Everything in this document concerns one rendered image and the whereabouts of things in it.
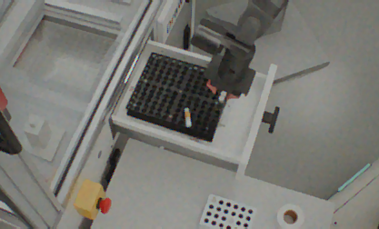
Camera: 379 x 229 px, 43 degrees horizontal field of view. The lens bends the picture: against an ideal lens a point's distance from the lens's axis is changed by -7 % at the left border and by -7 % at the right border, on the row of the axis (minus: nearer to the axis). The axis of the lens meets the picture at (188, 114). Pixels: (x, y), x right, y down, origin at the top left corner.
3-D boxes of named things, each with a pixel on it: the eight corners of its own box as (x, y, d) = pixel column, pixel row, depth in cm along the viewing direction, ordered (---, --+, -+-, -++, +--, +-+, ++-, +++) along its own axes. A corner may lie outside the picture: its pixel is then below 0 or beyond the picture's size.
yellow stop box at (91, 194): (108, 195, 118) (104, 184, 112) (97, 222, 115) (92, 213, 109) (89, 188, 119) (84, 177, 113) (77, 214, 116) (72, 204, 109)
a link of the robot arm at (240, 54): (250, 61, 97) (261, 41, 100) (219, 44, 98) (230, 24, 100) (242, 78, 104) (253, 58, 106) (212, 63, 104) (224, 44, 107)
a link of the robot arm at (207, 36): (263, 23, 93) (268, 14, 101) (208, -5, 94) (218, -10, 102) (236, 75, 99) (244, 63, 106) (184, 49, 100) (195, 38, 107)
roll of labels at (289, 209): (279, 238, 122) (283, 233, 119) (270, 214, 125) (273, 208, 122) (304, 229, 123) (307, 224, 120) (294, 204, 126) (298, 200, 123)
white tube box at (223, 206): (254, 213, 125) (257, 208, 122) (245, 243, 122) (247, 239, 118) (209, 198, 127) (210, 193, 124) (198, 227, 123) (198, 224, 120)
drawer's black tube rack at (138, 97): (231, 89, 133) (234, 75, 128) (211, 146, 125) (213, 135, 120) (152, 64, 137) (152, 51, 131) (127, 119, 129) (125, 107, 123)
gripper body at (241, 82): (212, 56, 112) (219, 38, 106) (254, 74, 112) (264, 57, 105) (202, 79, 109) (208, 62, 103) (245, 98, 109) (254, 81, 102)
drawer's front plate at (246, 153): (271, 86, 136) (277, 64, 127) (241, 182, 123) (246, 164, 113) (264, 84, 137) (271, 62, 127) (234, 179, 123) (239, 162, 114)
